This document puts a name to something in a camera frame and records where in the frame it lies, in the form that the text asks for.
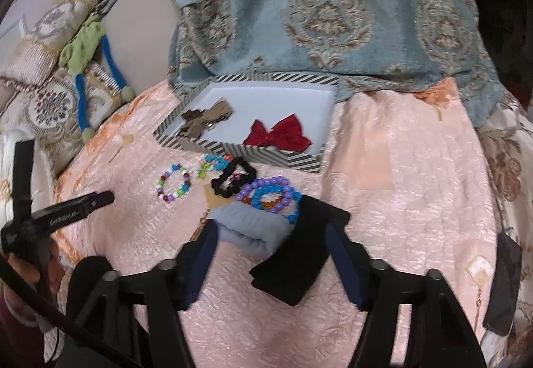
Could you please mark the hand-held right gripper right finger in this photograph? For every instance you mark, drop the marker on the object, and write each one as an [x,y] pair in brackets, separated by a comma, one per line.
[343,268]

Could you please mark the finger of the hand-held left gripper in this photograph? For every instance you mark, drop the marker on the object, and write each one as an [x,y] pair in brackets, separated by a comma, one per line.
[24,172]
[83,203]

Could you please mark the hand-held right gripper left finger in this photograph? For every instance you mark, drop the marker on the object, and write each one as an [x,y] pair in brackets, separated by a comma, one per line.
[200,264]

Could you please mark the black cloth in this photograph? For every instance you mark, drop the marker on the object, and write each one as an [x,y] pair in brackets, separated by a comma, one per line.
[300,251]

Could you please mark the pale fabric scrunchie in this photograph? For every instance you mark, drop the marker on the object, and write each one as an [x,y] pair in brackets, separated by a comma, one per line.
[250,230]

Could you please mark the black scrunchie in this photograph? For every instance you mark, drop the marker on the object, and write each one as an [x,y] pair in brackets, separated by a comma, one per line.
[220,189]

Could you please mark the brown scrunchie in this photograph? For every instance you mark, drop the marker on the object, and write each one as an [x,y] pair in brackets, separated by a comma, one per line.
[193,124]

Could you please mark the red fabric bow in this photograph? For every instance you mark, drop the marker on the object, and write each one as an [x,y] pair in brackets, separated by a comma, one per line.
[287,132]

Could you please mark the tan bow with bell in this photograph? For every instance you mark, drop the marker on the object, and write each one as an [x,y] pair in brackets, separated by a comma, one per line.
[220,111]

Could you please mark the striped cardboard box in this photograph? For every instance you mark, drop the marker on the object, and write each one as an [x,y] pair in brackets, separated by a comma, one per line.
[250,105]

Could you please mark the person's left hand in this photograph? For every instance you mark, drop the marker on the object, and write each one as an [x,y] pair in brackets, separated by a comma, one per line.
[52,276]

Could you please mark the white fluffy pillow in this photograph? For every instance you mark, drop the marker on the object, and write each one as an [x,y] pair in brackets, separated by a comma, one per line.
[6,151]

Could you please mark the floral embroidered cushion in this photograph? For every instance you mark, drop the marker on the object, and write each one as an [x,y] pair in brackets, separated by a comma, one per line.
[50,109]

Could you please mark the pink quilted bedspread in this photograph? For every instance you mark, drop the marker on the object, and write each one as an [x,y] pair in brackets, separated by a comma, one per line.
[416,184]

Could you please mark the green and blue plush toy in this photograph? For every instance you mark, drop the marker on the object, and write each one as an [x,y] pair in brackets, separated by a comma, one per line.
[81,47]

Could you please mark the cream striped bolster cushion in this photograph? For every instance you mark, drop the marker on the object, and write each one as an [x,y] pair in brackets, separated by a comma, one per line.
[46,34]

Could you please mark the black phone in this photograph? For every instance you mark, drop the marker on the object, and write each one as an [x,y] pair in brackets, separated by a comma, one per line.
[504,284]

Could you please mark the cream upholstered headboard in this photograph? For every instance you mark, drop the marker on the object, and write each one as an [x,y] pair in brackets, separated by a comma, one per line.
[141,39]

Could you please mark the beige patterned sheet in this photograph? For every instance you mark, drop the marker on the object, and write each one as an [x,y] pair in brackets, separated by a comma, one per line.
[508,168]

